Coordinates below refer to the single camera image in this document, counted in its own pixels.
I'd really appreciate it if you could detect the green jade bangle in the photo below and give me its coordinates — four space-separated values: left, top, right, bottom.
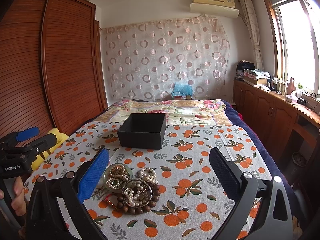
103 163 133 193

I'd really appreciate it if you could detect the white pearl necklace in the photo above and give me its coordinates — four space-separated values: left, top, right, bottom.
105 164 158 208

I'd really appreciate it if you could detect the person's left hand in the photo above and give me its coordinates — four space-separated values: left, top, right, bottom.
11 177 27 216

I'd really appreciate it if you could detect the yellow plush toy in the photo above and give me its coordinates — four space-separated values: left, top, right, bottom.
31 127 70 172

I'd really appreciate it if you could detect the dark blue blanket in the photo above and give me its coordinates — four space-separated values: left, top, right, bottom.
222 100 299 208

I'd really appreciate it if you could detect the orange print bed sheet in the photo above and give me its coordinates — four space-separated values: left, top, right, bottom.
24 121 272 239

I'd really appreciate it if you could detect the wooden louvered wardrobe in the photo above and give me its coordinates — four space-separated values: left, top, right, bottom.
1 0 107 136

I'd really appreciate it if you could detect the floral quilt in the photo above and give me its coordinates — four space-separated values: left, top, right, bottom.
95 99 232 126

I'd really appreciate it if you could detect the wooden side cabinet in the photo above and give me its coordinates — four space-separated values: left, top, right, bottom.
233 79 319 168

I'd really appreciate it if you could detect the black square storage box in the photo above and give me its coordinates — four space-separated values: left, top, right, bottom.
117 113 167 150

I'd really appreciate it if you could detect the cardboard box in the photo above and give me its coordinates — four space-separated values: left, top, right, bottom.
171 95 192 100

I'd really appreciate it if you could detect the blue plastic bag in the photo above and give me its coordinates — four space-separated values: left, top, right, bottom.
171 83 194 97

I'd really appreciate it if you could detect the pink bottle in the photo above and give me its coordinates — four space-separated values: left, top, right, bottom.
286 77 295 95

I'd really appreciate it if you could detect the pile of folded clothes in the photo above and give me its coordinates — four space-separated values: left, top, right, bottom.
235 60 271 86

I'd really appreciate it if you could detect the window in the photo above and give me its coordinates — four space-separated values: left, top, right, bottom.
264 0 319 93

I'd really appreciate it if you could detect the window side curtain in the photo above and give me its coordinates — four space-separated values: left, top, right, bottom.
239 0 264 70

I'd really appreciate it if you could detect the red knotted cord tassel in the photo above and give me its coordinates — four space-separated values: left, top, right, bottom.
104 193 118 209

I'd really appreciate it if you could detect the dark wire bangle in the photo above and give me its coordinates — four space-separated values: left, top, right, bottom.
122 179 153 208

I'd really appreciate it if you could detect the circle pattern wall curtain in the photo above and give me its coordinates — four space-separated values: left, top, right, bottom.
104 17 230 101

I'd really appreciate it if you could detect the wall air conditioner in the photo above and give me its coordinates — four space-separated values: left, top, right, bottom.
190 0 239 18

